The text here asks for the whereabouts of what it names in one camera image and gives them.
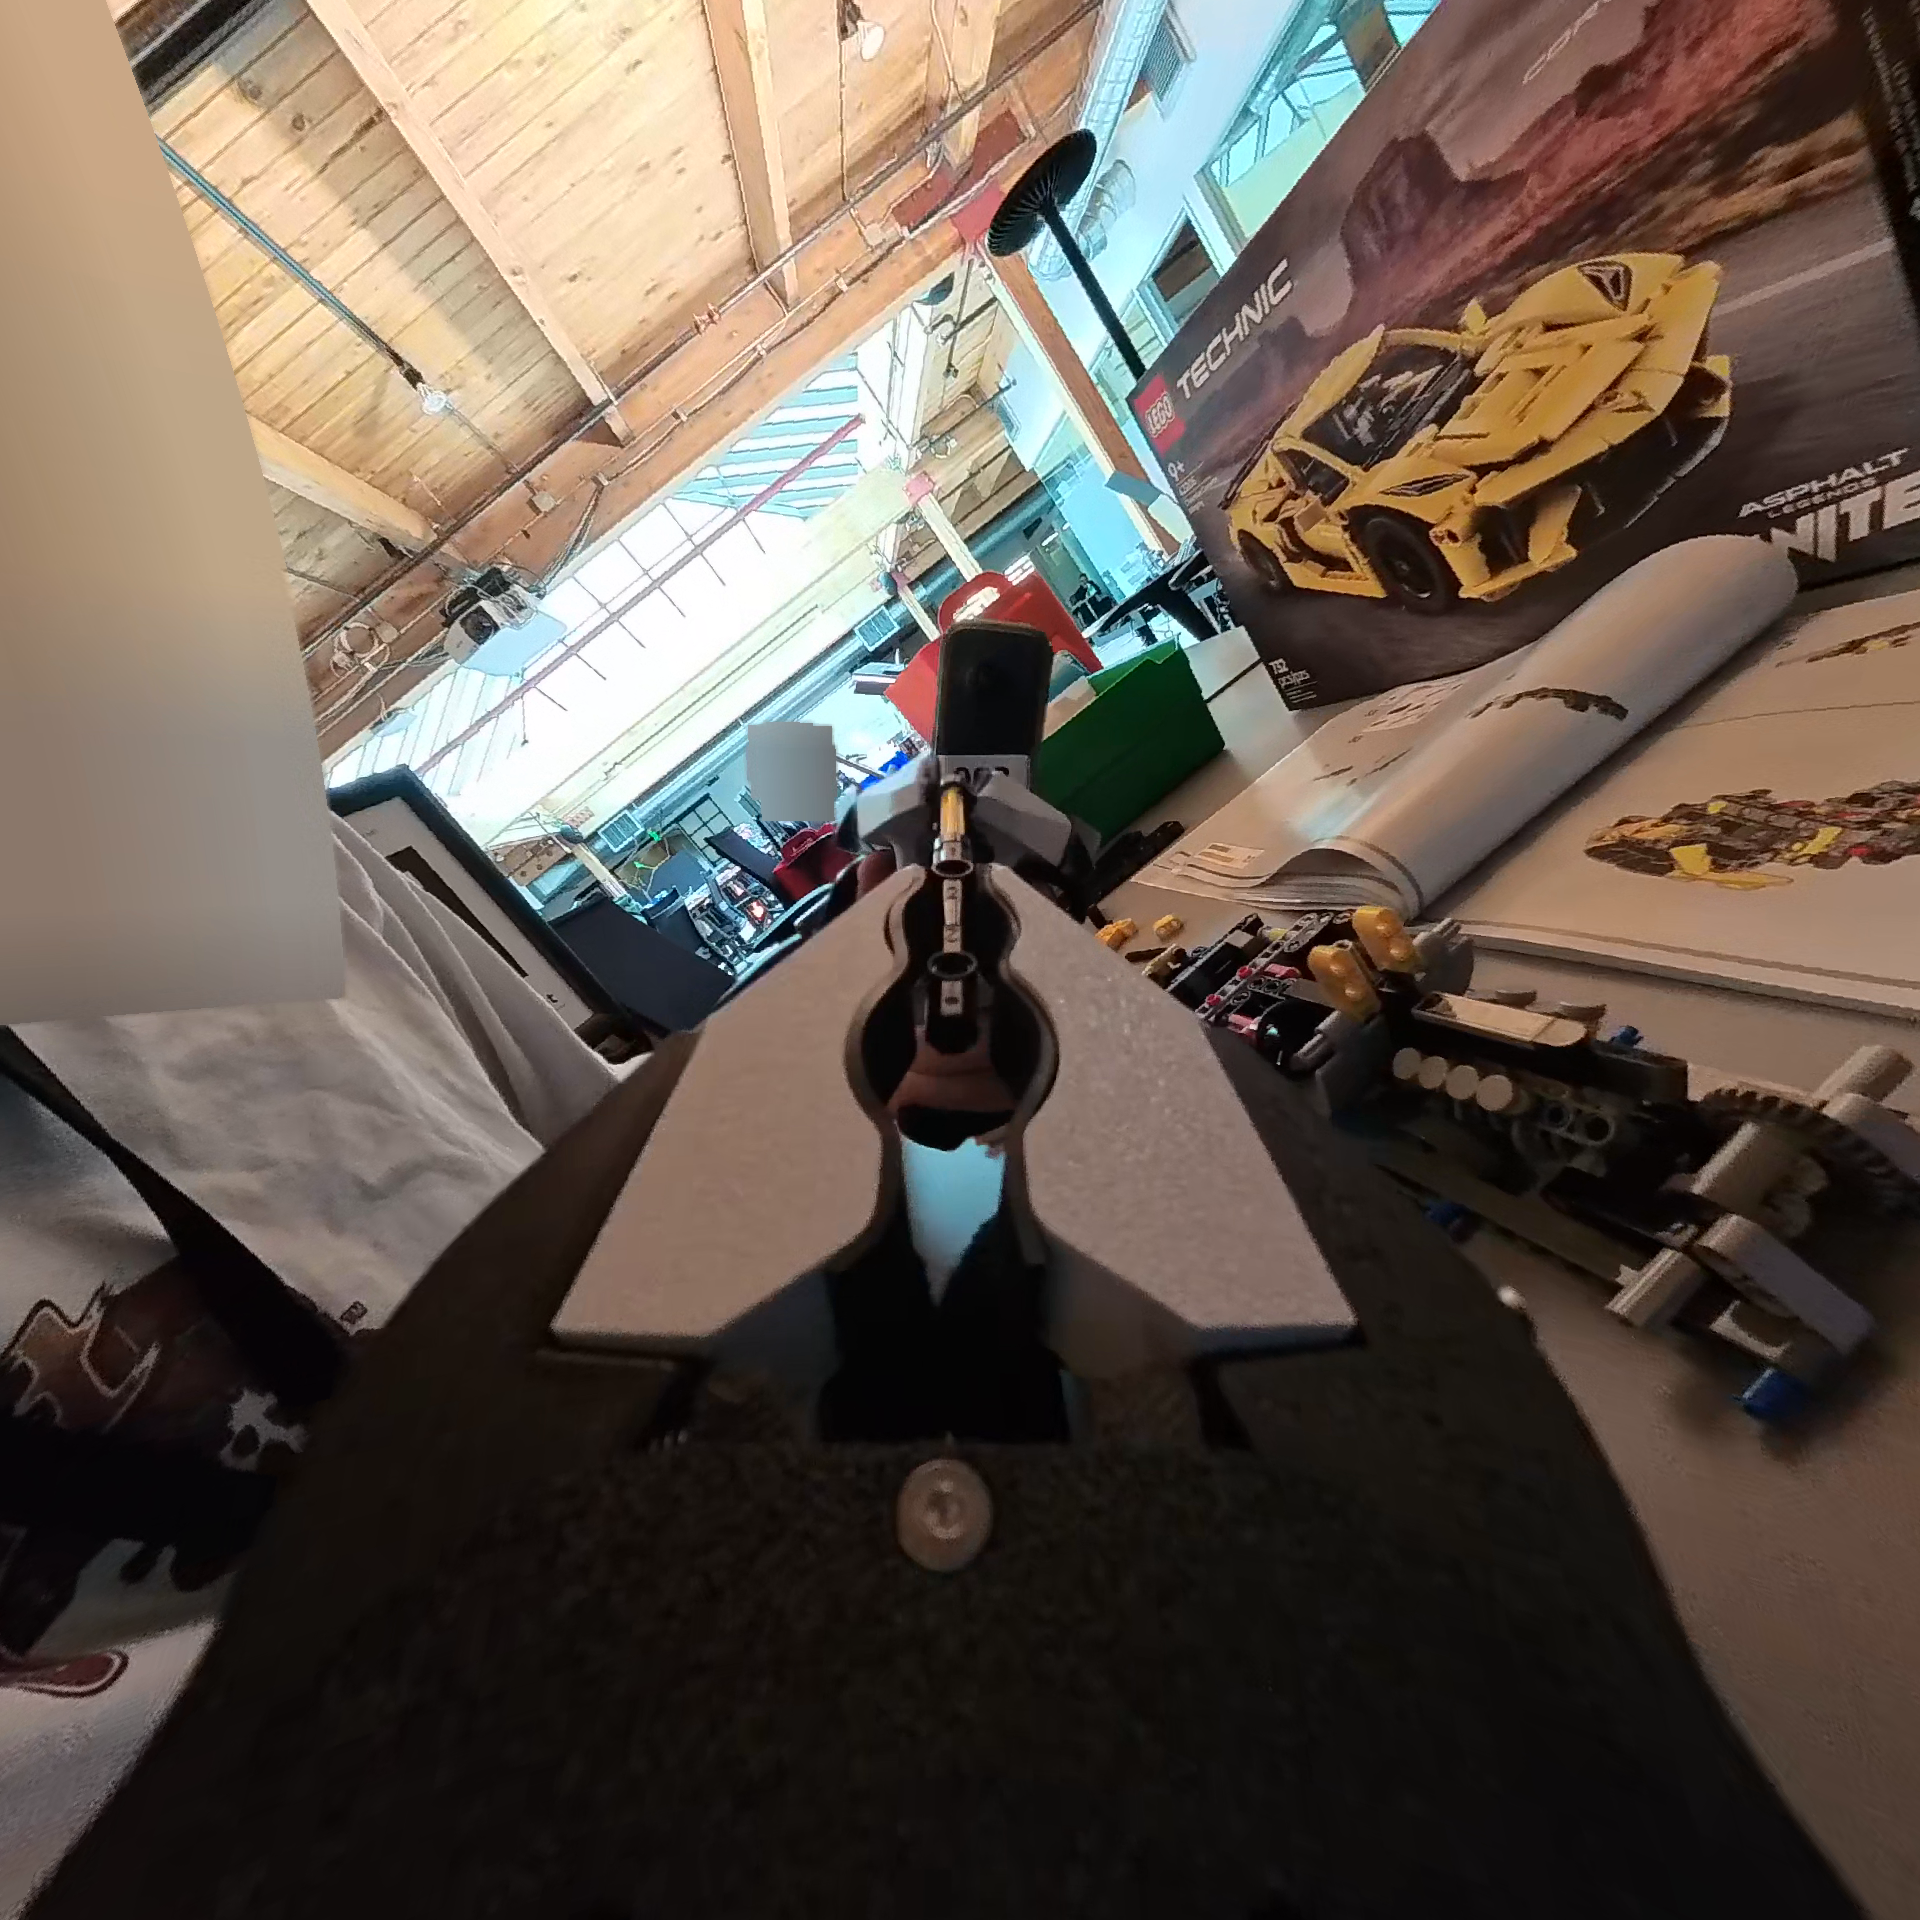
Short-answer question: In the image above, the red plastic box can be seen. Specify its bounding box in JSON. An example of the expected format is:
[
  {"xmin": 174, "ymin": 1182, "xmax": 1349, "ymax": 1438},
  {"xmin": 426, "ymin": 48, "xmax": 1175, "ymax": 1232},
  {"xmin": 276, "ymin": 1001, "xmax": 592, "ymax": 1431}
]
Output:
[{"xmin": 884, "ymin": 570, "xmax": 1104, "ymax": 752}]

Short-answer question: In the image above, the lego car chassis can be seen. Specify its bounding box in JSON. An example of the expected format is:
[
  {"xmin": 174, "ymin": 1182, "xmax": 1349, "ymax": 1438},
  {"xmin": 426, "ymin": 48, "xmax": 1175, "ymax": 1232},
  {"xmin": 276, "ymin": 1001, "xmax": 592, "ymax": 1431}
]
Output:
[{"xmin": 1160, "ymin": 901, "xmax": 1920, "ymax": 1419}]

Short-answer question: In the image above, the black lego connector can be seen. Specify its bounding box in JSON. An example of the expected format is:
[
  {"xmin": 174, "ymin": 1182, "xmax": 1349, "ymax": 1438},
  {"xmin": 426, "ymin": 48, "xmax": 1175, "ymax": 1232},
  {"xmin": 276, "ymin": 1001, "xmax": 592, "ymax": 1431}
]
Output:
[{"xmin": 919, "ymin": 871, "xmax": 985, "ymax": 1059}]

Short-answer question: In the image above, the green plastic bin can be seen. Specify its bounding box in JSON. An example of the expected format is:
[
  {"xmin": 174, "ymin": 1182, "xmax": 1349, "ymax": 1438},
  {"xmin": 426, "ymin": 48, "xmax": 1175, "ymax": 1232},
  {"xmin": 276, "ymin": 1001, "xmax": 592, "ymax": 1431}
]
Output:
[{"xmin": 1036, "ymin": 646, "xmax": 1230, "ymax": 842}]

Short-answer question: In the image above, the ceiling mounted sensor unit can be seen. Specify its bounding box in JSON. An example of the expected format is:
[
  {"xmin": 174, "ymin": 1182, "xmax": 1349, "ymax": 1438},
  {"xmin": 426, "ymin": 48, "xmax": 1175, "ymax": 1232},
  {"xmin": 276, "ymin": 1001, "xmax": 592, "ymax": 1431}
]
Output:
[{"xmin": 441, "ymin": 563, "xmax": 564, "ymax": 671}]

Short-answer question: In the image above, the lego set box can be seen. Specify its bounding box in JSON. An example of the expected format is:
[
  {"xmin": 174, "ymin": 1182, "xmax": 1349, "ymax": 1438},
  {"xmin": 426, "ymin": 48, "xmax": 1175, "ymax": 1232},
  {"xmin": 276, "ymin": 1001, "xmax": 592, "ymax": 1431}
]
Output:
[{"xmin": 1125, "ymin": 0, "xmax": 1920, "ymax": 701}]

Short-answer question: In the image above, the black chest strap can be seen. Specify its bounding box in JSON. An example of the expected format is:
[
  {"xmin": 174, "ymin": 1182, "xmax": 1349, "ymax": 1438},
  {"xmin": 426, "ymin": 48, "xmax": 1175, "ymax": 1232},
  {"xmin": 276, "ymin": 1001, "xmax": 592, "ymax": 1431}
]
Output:
[{"xmin": 0, "ymin": 1027, "xmax": 354, "ymax": 1443}]

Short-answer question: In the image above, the person's left hand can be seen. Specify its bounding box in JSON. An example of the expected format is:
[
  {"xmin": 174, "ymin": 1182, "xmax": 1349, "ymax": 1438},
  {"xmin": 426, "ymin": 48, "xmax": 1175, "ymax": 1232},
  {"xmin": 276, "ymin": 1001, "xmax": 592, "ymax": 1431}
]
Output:
[{"xmin": 887, "ymin": 1032, "xmax": 1021, "ymax": 1121}]

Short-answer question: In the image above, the black framed tag sign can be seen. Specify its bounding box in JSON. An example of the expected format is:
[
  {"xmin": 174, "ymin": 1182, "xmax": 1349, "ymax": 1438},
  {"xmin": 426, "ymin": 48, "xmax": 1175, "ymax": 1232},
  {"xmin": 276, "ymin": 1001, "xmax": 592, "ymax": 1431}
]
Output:
[{"xmin": 327, "ymin": 766, "xmax": 616, "ymax": 1038}]

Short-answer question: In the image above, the lego instruction booklet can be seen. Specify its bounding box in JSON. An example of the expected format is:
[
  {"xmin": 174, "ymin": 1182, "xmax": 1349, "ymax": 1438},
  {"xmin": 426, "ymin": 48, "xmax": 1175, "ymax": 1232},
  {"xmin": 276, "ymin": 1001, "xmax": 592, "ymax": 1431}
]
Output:
[{"xmin": 1160, "ymin": 539, "xmax": 1920, "ymax": 1022}]

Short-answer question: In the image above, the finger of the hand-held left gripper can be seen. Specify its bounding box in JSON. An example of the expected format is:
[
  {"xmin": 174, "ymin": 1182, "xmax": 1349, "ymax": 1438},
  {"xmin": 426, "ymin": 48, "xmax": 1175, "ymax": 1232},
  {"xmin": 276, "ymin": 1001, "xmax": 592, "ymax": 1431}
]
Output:
[
  {"xmin": 855, "ymin": 777, "xmax": 946, "ymax": 873},
  {"xmin": 967, "ymin": 787, "xmax": 1073, "ymax": 873}
]

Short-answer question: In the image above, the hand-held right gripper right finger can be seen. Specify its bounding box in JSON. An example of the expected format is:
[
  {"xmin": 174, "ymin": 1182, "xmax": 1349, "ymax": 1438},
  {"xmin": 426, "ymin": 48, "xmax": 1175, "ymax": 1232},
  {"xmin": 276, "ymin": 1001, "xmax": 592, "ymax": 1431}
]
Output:
[{"xmin": 978, "ymin": 866, "xmax": 1364, "ymax": 1365}]

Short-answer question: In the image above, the black round floor lamp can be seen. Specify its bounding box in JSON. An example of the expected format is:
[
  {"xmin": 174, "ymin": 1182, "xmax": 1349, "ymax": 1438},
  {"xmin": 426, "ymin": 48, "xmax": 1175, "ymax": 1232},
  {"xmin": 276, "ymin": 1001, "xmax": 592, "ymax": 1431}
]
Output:
[{"xmin": 985, "ymin": 128, "xmax": 1150, "ymax": 377}]

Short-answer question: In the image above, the person's torso white t-shirt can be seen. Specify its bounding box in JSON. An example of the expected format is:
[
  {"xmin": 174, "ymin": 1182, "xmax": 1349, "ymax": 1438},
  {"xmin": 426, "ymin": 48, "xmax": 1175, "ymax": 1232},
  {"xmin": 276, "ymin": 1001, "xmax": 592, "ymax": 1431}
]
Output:
[{"xmin": 0, "ymin": 809, "xmax": 633, "ymax": 1920}]

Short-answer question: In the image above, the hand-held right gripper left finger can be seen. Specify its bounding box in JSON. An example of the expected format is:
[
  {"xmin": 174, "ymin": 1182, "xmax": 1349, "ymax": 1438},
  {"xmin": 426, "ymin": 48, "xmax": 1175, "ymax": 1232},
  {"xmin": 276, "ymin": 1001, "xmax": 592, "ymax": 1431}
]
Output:
[{"xmin": 545, "ymin": 862, "xmax": 940, "ymax": 1365}]

